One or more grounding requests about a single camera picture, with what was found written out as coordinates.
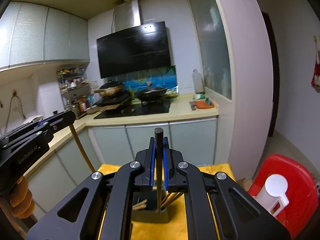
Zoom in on light wooden chopstick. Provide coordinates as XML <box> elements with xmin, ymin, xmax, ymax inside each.
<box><xmin>69</xmin><ymin>124</ymin><xmax>95</xmax><ymax>172</ymax></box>

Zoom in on left hand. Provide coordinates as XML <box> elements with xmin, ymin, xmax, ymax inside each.
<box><xmin>9</xmin><ymin>176</ymin><xmax>35</xmax><ymax>219</ymax></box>

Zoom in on white rice cooker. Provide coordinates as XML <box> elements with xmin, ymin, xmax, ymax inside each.
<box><xmin>23</xmin><ymin>115</ymin><xmax>44</xmax><ymax>124</ymax></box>

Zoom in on wooden chopstick in holder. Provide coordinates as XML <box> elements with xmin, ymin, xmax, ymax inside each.
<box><xmin>160</xmin><ymin>192</ymin><xmax>183</xmax><ymax>210</ymax></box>

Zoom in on metal spice rack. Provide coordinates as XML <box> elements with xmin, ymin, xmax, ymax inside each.
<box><xmin>56</xmin><ymin>67</ymin><xmax>91</xmax><ymax>119</ymax></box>

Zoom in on dark green utensil holder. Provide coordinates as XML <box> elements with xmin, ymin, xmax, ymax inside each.
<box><xmin>131</xmin><ymin>190</ymin><xmax>181</xmax><ymax>224</ymax></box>

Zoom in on yellow floral tablecloth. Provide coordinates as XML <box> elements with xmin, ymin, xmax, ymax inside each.
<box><xmin>96</xmin><ymin>162</ymin><xmax>237</xmax><ymax>240</ymax></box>

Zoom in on black glass cooktop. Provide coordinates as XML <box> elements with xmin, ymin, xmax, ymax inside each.
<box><xmin>94</xmin><ymin>100</ymin><xmax>170</xmax><ymax>119</ymax></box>

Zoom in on black wok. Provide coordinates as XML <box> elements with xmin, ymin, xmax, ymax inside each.
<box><xmin>135</xmin><ymin>87</ymin><xmax>167</xmax><ymax>102</ymax></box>

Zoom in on orange cutting board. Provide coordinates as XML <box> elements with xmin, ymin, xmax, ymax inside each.
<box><xmin>194</xmin><ymin>100</ymin><xmax>214</xmax><ymax>109</ymax></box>

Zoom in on clear plastic bottle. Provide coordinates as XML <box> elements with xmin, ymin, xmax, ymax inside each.
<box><xmin>193</xmin><ymin>69</ymin><xmax>204</xmax><ymax>94</ymax></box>

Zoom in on white plastic jug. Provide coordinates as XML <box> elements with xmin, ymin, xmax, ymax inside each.
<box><xmin>255</xmin><ymin>174</ymin><xmax>289</xmax><ymax>217</ymax></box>

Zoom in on black range hood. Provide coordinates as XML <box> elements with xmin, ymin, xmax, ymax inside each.
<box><xmin>97</xmin><ymin>21</ymin><xmax>171</xmax><ymax>79</ymax></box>

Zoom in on red plastic stool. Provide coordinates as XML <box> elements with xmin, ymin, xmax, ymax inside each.
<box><xmin>248</xmin><ymin>154</ymin><xmax>318</xmax><ymax>239</ymax></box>

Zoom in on red hanging cloth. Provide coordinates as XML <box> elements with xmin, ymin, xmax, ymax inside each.
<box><xmin>311</xmin><ymin>35</ymin><xmax>320</xmax><ymax>93</ymax></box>

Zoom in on upper wall cabinets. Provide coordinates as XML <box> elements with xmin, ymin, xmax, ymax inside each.
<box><xmin>1</xmin><ymin>2</ymin><xmax>89</xmax><ymax>69</ymax></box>

